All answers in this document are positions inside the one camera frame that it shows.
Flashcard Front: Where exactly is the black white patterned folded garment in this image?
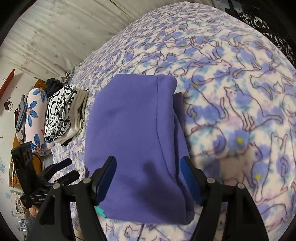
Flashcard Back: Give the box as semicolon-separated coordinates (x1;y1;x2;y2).
44;85;78;143

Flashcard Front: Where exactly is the person's left hand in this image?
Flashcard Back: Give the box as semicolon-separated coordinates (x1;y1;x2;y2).
29;205;39;218

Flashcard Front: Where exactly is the white pleated curtain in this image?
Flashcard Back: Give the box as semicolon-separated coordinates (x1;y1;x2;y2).
1;1;223;89

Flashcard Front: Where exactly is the pink blue floral pillow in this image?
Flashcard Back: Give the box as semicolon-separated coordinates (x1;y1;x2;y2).
25;88;54;156

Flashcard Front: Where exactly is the red wall decoration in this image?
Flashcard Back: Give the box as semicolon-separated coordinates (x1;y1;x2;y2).
0;69;15;99

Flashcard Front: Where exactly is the black sleeved left forearm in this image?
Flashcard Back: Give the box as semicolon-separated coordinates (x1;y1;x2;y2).
24;216;36;240

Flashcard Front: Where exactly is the black white speckled fabric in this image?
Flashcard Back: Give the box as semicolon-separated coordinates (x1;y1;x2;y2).
226;1;295;66

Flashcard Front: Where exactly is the purple hoodie sweatshirt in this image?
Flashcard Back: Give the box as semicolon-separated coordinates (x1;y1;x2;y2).
85;74;194;225

